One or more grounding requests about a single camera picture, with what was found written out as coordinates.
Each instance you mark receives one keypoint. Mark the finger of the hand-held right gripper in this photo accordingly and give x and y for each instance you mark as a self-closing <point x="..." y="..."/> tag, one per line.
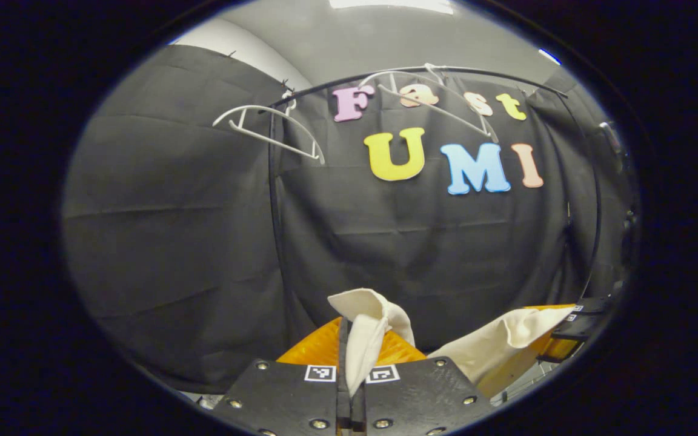
<point x="591" y="306"/>
<point x="576" y="330"/>

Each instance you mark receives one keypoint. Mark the white plastic clothes hanger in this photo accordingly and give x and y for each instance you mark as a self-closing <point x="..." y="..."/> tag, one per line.
<point x="434" y="112"/>
<point x="246" y="108"/>

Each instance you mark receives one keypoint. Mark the cream long-sleeved shirt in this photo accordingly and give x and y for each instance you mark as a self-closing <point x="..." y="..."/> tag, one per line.
<point x="367" y="339"/>

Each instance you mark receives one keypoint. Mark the black metal clothes rack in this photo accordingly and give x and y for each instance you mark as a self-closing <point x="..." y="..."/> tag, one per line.
<point x="273" y="212"/>

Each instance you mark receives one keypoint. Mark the large ceiling light panel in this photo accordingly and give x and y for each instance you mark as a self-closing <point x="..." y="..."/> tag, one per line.
<point x="391" y="5"/>

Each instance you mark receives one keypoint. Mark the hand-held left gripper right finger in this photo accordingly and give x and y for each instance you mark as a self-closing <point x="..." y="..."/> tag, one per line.
<point x="422" y="393"/>

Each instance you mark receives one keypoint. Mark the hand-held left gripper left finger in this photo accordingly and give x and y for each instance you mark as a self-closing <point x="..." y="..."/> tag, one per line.
<point x="342" y="351"/>

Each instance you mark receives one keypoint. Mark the black backdrop cloth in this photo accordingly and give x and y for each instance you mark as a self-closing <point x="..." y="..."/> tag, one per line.
<point x="173" y="242"/>

